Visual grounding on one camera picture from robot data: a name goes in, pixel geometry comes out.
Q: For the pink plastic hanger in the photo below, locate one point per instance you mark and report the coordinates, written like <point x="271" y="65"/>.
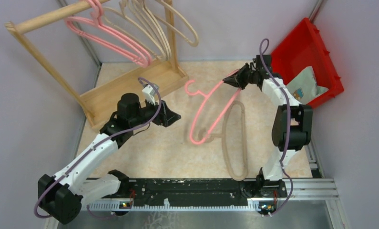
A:
<point x="113" y="34"/>

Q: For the aluminium rail frame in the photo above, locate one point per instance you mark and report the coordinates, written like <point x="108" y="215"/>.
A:
<point x="310" y="201"/>

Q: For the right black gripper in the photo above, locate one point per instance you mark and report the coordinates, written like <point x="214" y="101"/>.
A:
<point x="236" y="80"/>

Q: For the printed cloth in bin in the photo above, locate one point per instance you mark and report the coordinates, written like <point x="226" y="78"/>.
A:
<point x="304" y="86"/>

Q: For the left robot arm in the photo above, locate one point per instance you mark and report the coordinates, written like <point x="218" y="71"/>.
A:
<point x="85" y="158"/>

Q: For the beige hanger with left hook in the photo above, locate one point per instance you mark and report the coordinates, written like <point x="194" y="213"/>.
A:
<point x="229" y="146"/>

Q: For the red plastic bin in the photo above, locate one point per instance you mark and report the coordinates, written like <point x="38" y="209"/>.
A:
<point x="303" y="47"/>

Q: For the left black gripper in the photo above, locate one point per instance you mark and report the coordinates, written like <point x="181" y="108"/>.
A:
<point x="166" y="117"/>

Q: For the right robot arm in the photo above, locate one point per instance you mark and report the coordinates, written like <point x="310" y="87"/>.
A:
<point x="291" y="129"/>

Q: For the beige plastic hanger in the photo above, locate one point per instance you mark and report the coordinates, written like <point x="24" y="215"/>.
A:
<point x="123" y="19"/>

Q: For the black base bar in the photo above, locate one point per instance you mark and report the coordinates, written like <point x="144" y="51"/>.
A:
<point x="215" y="192"/>

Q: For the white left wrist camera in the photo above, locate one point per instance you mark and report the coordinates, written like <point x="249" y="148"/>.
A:
<point x="150" y="93"/>

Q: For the wooden hanger rack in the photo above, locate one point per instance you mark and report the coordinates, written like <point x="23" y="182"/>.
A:
<point x="85" y="19"/>

